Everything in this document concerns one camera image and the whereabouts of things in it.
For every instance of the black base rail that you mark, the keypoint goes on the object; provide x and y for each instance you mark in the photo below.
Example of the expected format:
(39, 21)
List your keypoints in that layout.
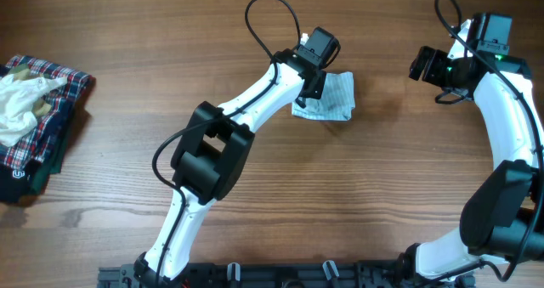
(361, 274)

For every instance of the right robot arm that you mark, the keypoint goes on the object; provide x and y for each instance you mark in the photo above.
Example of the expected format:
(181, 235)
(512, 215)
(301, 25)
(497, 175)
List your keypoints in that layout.
(502, 223)

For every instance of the dark green folded garment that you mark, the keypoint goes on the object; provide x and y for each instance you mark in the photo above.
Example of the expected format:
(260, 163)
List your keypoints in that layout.
(53, 164)

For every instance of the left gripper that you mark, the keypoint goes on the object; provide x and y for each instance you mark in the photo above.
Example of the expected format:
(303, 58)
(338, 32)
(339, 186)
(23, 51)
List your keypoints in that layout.
(317, 89)

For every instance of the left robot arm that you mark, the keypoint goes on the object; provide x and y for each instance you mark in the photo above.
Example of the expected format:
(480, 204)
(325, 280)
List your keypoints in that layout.
(213, 148)

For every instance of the red blue plaid shirt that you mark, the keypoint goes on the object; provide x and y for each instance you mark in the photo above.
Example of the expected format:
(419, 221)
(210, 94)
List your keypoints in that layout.
(39, 143)

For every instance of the light blue striped baby pants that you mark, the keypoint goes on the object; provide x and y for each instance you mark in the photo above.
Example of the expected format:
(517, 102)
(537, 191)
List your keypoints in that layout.
(336, 102)

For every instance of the olive green garment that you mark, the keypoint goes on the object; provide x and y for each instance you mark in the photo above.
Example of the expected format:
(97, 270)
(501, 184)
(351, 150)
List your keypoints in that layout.
(22, 72)

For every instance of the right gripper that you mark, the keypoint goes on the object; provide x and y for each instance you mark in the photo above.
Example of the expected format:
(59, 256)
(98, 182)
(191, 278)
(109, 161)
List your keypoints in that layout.
(437, 58)

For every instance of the navy blue folded garment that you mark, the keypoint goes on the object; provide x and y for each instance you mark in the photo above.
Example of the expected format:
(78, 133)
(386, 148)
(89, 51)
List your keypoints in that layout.
(15, 184)

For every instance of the white baby garment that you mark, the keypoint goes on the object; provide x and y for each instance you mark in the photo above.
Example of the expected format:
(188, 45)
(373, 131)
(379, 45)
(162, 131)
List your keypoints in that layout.
(17, 100)

